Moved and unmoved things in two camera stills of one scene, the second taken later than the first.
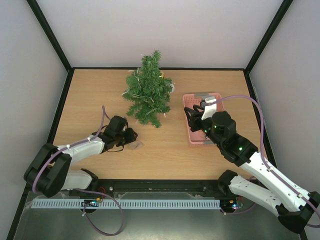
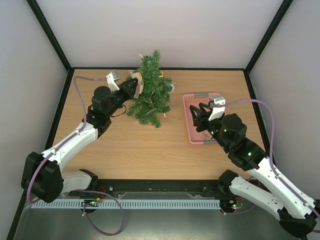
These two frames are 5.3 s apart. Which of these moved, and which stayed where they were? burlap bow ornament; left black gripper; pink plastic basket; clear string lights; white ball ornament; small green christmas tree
Moved: clear string lights; left black gripper; burlap bow ornament
Stayed: white ball ornament; pink plastic basket; small green christmas tree
